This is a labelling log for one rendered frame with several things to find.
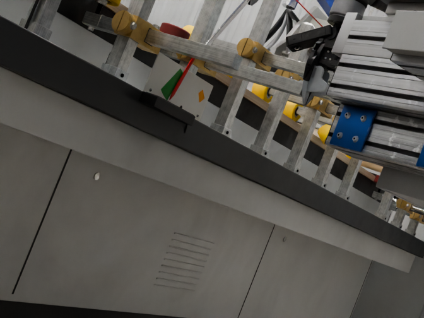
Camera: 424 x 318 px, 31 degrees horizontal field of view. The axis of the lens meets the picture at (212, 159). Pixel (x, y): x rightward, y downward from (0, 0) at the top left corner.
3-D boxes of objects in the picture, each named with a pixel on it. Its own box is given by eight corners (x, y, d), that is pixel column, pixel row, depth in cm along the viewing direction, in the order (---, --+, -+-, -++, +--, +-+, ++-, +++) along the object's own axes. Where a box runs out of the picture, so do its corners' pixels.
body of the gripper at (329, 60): (337, 69, 173) (358, 19, 174) (305, 60, 178) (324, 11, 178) (349, 79, 180) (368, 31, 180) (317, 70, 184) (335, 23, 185)
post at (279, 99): (259, 173, 235) (317, 26, 237) (253, 170, 232) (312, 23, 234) (249, 169, 237) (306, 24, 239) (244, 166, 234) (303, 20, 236)
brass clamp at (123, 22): (160, 55, 178) (168, 35, 178) (126, 34, 166) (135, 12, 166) (140, 49, 181) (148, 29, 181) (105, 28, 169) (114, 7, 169)
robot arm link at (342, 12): (330, -6, 178) (342, 7, 185) (323, 12, 178) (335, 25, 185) (359, 0, 174) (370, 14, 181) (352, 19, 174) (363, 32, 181)
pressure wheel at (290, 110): (290, 111, 288) (294, 126, 293) (301, 97, 291) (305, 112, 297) (277, 106, 291) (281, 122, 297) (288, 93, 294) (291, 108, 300)
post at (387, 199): (378, 236, 341) (417, 135, 343) (375, 236, 339) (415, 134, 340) (370, 234, 343) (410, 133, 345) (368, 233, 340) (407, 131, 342)
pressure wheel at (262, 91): (277, 79, 272) (265, 84, 266) (275, 100, 276) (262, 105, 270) (263, 74, 276) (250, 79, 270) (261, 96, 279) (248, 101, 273)
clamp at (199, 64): (214, 77, 199) (222, 59, 199) (188, 60, 188) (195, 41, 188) (197, 72, 202) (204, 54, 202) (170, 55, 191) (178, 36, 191)
